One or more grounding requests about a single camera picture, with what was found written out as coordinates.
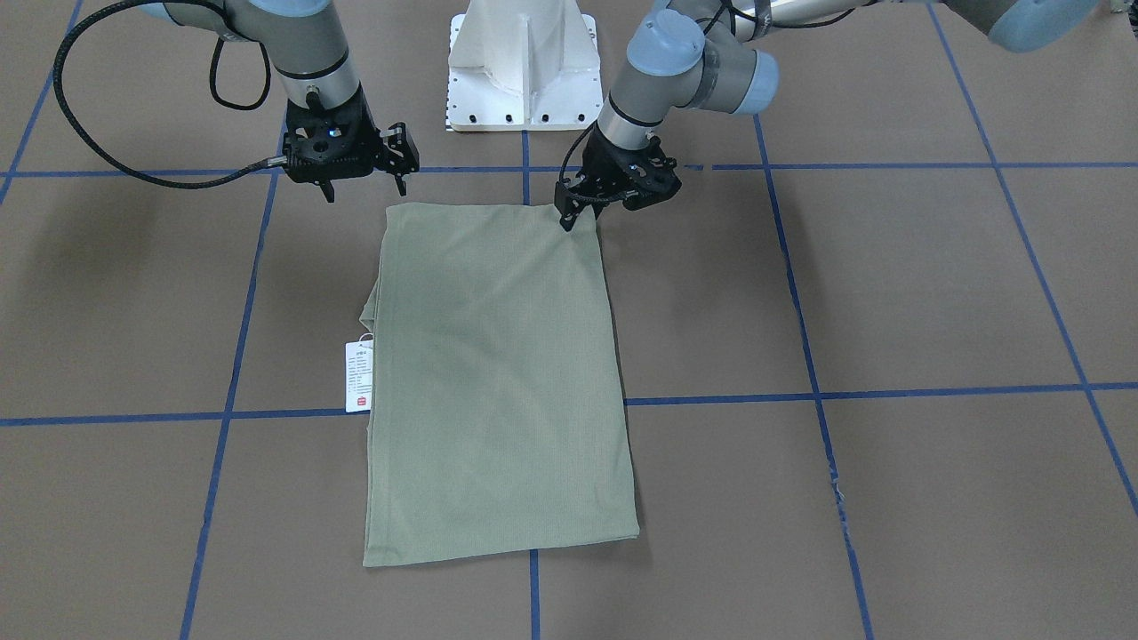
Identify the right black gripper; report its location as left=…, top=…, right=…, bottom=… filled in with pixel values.
left=282, top=85, right=421, bottom=204

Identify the olive green long-sleeve shirt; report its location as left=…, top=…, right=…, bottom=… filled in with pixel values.
left=358, top=203, right=640, bottom=568

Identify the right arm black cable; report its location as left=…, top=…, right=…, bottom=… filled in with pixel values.
left=52, top=0, right=290, bottom=190

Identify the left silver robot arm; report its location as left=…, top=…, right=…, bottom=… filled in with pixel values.
left=554, top=1, right=1097, bottom=230

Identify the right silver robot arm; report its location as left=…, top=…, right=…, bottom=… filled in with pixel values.
left=142, top=1, right=420, bottom=202

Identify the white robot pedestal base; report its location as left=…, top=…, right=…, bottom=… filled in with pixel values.
left=445, top=1, right=603, bottom=132

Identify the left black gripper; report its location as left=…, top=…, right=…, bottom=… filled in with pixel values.
left=554, top=126, right=682, bottom=232

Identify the white shirt price tag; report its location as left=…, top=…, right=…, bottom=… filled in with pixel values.
left=344, top=333, right=374, bottom=413

